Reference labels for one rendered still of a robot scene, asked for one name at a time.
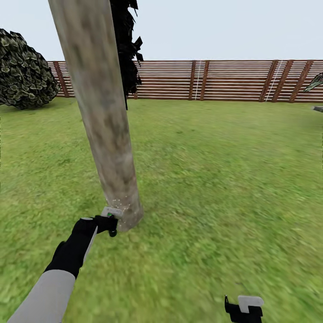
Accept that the pesticide atomizer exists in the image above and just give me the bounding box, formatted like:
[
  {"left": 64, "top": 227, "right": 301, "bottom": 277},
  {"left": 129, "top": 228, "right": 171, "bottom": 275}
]
[{"left": 109, "top": 230, "right": 117, "bottom": 238}]

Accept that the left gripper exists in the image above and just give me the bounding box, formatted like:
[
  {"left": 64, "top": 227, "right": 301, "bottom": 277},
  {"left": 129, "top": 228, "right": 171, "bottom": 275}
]
[{"left": 95, "top": 216, "right": 118, "bottom": 233}]

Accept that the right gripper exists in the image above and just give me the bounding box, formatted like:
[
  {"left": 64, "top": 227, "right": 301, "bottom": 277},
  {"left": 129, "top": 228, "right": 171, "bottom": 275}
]
[{"left": 225, "top": 295, "right": 263, "bottom": 323}]

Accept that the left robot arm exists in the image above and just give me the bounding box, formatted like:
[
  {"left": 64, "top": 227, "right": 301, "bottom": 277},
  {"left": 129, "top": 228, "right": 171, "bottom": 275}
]
[{"left": 7, "top": 206, "right": 123, "bottom": 323}]

